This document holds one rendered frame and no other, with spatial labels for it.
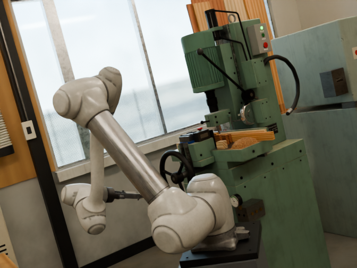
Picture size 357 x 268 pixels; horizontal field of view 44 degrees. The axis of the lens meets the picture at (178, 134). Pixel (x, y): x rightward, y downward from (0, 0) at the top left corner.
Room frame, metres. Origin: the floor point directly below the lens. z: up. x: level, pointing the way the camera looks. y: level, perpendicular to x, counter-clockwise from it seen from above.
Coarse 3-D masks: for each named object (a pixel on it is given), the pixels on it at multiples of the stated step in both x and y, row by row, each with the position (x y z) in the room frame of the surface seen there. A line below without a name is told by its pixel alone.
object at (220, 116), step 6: (228, 108) 2.44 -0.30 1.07; (210, 114) 2.37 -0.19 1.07; (216, 114) 2.38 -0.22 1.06; (222, 114) 2.40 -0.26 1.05; (210, 120) 2.38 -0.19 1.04; (216, 120) 2.37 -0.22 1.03; (222, 120) 2.40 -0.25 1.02; (228, 120) 2.42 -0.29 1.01; (210, 126) 2.39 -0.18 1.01; (216, 126) 2.41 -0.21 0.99
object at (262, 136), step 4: (256, 132) 2.20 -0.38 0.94; (260, 132) 2.16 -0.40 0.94; (264, 132) 2.13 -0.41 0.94; (268, 132) 2.11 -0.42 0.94; (272, 132) 2.10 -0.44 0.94; (232, 136) 2.32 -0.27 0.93; (236, 136) 2.30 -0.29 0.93; (240, 136) 2.27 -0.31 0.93; (244, 136) 2.25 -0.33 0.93; (248, 136) 2.23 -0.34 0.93; (252, 136) 2.20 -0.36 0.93; (256, 136) 2.18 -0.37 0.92; (260, 136) 2.16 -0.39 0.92; (264, 136) 2.14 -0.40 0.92; (268, 136) 2.11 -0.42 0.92; (272, 136) 2.10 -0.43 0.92; (236, 140) 2.30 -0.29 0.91; (260, 140) 2.16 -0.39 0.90; (264, 140) 2.14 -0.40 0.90
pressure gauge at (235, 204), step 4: (232, 196) 2.08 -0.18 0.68; (236, 196) 2.06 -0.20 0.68; (240, 196) 2.07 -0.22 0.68; (232, 200) 2.09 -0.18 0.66; (236, 200) 2.06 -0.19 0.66; (240, 200) 2.06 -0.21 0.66; (232, 204) 2.09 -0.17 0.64; (236, 204) 2.07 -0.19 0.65; (240, 204) 2.06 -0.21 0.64; (240, 208) 2.08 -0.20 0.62
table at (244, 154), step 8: (232, 144) 2.27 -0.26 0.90; (256, 144) 2.12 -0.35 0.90; (264, 144) 2.15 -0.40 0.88; (216, 152) 2.21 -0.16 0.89; (224, 152) 2.16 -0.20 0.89; (232, 152) 2.11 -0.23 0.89; (240, 152) 2.07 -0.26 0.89; (248, 152) 2.08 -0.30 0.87; (256, 152) 2.11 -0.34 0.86; (264, 152) 2.14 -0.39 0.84; (176, 160) 2.51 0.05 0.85; (200, 160) 2.21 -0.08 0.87; (208, 160) 2.21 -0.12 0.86; (216, 160) 2.22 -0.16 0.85; (224, 160) 2.17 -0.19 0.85; (232, 160) 2.12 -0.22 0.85; (240, 160) 2.08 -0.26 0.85
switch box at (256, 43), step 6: (258, 24) 2.45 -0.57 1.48; (264, 24) 2.48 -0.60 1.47; (252, 30) 2.45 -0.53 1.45; (258, 30) 2.45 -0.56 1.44; (264, 30) 2.47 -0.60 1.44; (252, 36) 2.46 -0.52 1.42; (258, 36) 2.44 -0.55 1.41; (252, 42) 2.46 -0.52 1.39; (258, 42) 2.44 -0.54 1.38; (264, 42) 2.46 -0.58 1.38; (252, 48) 2.47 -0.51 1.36; (258, 48) 2.44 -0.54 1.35; (264, 48) 2.45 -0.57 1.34; (270, 48) 2.48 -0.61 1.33; (252, 54) 2.48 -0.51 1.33
